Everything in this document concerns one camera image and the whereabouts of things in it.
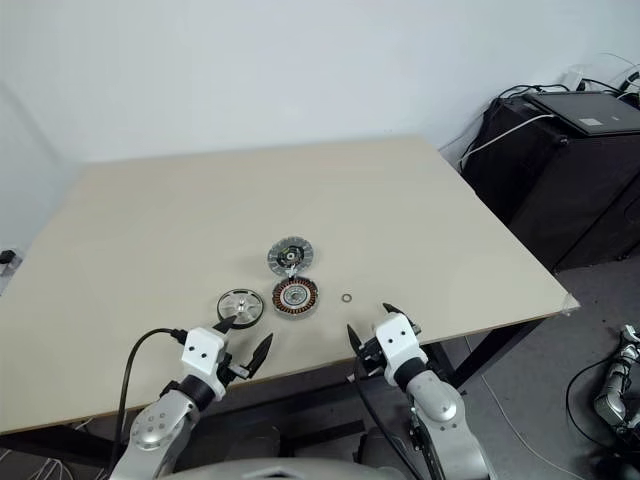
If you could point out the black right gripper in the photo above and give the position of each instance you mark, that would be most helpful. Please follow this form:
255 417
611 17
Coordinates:
371 357

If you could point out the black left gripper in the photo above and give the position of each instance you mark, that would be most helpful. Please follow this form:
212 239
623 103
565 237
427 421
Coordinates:
234 367

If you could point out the silver round rotor disc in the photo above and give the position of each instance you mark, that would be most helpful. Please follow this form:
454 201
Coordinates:
247 312

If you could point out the small metal washer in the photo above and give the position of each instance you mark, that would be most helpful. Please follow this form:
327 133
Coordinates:
342 298

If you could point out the motor stator copper windings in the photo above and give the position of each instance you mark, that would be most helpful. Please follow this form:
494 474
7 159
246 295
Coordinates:
280 300

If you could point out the round grey metal object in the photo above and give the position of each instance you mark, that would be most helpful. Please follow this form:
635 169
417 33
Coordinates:
305 255

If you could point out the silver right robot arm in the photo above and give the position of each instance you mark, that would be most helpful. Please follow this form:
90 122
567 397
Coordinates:
435 400

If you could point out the spare silver robot arm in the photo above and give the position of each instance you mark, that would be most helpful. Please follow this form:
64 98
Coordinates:
612 395

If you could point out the dark grey rounded shape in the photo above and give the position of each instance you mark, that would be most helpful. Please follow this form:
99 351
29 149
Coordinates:
380 450

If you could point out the silver robot torso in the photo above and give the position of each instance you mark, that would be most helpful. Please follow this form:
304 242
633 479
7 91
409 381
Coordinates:
280 472

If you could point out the clear table corner guard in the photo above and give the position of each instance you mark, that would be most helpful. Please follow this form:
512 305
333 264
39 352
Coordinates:
571 305

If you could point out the large black cabinet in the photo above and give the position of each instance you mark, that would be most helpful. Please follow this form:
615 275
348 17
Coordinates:
565 200

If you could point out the dark patterned rug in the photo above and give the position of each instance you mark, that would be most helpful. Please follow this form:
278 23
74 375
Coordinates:
50 467

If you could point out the small black device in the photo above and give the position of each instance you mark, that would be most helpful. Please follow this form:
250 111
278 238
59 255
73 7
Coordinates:
7 257

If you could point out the flat black box with label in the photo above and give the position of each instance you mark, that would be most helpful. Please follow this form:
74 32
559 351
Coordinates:
585 107

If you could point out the white power adapter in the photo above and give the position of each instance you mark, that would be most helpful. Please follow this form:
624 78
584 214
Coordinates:
571 77

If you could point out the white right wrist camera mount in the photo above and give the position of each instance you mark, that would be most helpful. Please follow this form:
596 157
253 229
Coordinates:
397 340

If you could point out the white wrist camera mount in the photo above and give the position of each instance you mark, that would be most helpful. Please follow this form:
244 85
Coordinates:
202 350
397 340

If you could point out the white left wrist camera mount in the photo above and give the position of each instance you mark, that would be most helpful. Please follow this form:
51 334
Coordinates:
202 350

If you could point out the black metal table frame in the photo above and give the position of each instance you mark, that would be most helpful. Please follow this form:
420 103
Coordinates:
310 432

